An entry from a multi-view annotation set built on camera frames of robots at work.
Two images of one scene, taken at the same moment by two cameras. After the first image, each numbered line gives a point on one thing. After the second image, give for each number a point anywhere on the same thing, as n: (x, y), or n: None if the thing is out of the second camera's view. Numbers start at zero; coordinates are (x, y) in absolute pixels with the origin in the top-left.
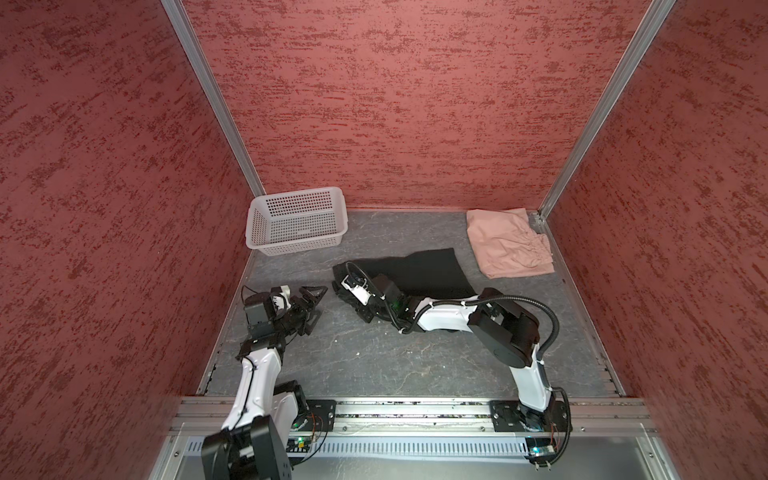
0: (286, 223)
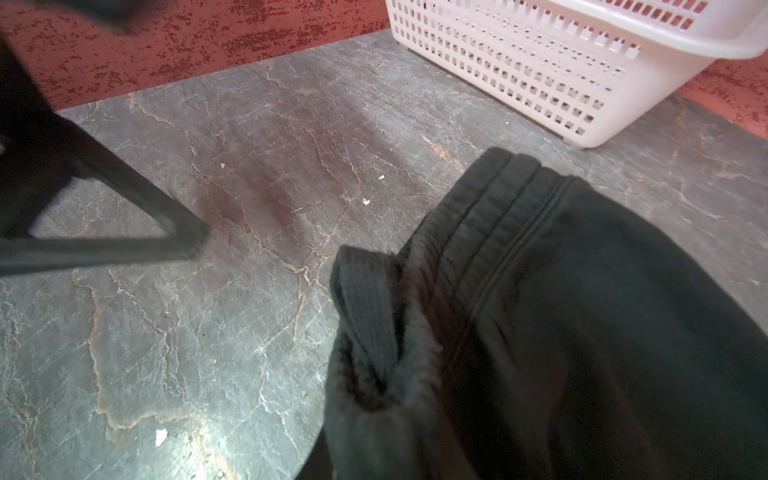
0: (580, 70)
